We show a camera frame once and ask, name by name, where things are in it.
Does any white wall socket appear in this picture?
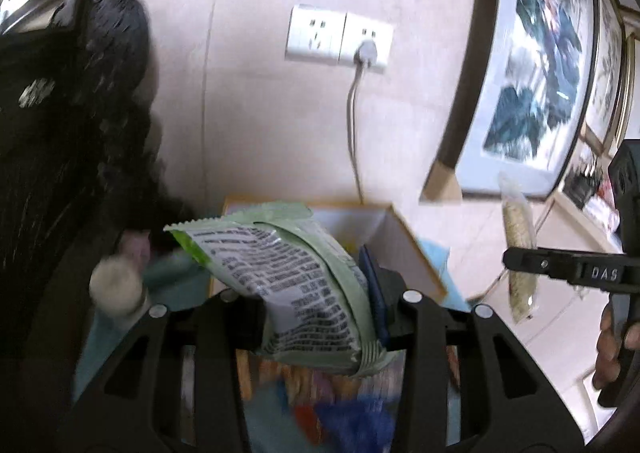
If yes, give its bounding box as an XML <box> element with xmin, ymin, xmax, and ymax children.
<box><xmin>338</xmin><ymin>12</ymin><xmax>395</xmax><ymax>73</ymax></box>
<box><xmin>285</xmin><ymin>5</ymin><xmax>346</xmax><ymax>64</ymax></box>

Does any white wall socket left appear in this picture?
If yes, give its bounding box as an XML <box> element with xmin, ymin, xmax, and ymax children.
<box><xmin>285</xmin><ymin>5</ymin><xmax>346</xmax><ymax>64</ymax></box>

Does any dark carved wooden furniture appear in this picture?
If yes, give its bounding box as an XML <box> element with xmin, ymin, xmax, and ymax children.
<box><xmin>1</xmin><ymin>0</ymin><xmax>186</xmax><ymax>441</ymax></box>

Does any green white snack packet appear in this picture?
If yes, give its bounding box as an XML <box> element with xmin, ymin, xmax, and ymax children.
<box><xmin>166</xmin><ymin>202</ymin><xmax>395</xmax><ymax>377</ymax></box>

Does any framed lotus painting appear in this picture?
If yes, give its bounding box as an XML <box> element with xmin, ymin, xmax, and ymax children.
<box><xmin>437</xmin><ymin>0</ymin><xmax>596</xmax><ymax>200</ymax></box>

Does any light blue patterned tablecloth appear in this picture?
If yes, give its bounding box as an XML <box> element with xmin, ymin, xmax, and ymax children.
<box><xmin>71</xmin><ymin>236</ymin><xmax>484</xmax><ymax>453</ymax></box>

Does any cardboard corner protector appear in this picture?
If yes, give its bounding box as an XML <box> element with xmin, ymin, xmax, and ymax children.
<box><xmin>421</xmin><ymin>160</ymin><xmax>462</xmax><ymax>202</ymax></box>

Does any blue snack bag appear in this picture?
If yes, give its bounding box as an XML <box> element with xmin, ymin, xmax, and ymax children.
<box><xmin>293</xmin><ymin>397</ymin><xmax>396</xmax><ymax>453</ymax></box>

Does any clear wafer roll packet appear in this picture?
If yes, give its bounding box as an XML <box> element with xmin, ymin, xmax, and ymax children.
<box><xmin>498</xmin><ymin>173</ymin><xmax>538</xmax><ymax>323</ymax></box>

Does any white wall socket right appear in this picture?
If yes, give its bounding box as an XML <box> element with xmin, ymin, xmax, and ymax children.
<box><xmin>338</xmin><ymin>12</ymin><xmax>395</xmax><ymax>73</ymax></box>

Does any white lidded cup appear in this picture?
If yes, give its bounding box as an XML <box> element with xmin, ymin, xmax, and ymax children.
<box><xmin>89</xmin><ymin>256</ymin><xmax>148</xmax><ymax>321</ymax></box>

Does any grey plug and cable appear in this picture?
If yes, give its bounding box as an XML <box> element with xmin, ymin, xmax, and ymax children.
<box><xmin>346</xmin><ymin>39</ymin><xmax>379</xmax><ymax>204</ymax></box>

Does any white cabinet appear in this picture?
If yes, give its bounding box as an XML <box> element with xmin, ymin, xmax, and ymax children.
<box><xmin>482</xmin><ymin>200</ymin><xmax>615</xmax><ymax>440</ymax></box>

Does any person right hand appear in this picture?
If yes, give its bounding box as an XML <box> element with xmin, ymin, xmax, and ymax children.
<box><xmin>592</xmin><ymin>305</ymin><xmax>620</xmax><ymax>390</ymax></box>

